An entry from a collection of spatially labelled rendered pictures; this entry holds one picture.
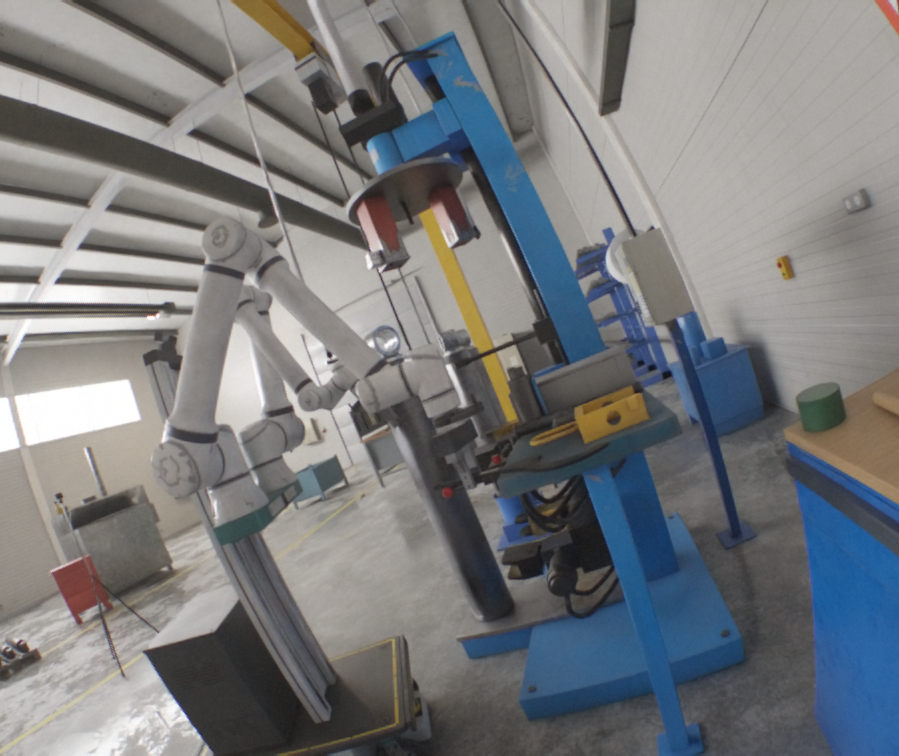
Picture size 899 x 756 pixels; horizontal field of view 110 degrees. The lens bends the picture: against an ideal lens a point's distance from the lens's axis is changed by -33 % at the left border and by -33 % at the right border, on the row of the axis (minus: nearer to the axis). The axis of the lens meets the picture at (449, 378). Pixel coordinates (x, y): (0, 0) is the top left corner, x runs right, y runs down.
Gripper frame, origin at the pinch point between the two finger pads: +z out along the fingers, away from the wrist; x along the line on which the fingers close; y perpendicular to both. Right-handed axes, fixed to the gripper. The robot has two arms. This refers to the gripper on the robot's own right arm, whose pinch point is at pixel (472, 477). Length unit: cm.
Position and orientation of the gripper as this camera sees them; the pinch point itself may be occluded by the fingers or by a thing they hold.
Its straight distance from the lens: 113.7
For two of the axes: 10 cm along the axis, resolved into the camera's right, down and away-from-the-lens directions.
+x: -4.6, 1.9, -8.7
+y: -8.0, 3.3, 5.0
